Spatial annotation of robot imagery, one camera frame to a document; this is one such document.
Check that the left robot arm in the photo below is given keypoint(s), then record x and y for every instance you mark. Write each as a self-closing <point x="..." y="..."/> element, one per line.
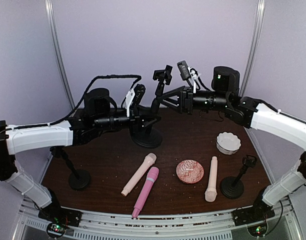
<point x="99" y="114"/>

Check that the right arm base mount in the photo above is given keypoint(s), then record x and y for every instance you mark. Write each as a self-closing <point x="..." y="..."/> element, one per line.
<point x="253" y="217"/>

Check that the right aluminium frame post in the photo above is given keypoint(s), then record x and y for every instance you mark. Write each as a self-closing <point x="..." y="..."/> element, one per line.
<point x="256" y="34"/>

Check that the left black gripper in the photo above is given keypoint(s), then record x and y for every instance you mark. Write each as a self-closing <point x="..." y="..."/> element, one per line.
<point x="136" y="119"/>

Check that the white scalloped bowl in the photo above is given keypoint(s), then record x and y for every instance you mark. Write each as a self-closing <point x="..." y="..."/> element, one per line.
<point x="228" y="143"/>

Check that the pink microphone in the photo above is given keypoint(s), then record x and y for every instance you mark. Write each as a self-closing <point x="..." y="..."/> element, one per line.
<point x="151" y="177"/>

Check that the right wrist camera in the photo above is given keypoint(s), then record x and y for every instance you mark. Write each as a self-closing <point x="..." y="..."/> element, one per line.
<point x="189" y="75"/>

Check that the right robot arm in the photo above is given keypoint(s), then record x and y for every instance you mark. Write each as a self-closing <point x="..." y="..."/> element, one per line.
<point x="249" y="113"/>

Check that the aluminium frame post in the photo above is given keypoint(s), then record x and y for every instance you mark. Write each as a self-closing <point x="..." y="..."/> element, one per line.
<point x="256" y="34"/>
<point x="60" y="63"/>

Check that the left aluminium frame post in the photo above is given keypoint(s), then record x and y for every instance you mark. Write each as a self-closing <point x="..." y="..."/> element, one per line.
<point x="60" y="63"/>

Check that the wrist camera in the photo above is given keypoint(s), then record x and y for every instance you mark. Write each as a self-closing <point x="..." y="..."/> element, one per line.
<point x="189" y="75"/>
<point x="133" y="97"/>

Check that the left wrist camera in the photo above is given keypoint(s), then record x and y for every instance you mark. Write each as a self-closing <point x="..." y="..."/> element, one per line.
<point x="133" y="97"/>

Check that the red patterned bowl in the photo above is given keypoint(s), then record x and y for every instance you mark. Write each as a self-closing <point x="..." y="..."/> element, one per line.
<point x="189" y="171"/>

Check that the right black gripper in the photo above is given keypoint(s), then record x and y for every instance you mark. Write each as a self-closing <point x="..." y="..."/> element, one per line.
<point x="187" y="100"/>

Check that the cream microphone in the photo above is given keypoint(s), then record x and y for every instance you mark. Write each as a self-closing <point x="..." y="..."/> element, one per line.
<point x="148" y="161"/>
<point x="211" y="192"/>

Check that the black microphone stand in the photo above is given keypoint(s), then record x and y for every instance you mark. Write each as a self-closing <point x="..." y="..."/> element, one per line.
<point x="150" y="137"/>
<point x="231" y="186"/>
<point x="79" y="179"/>

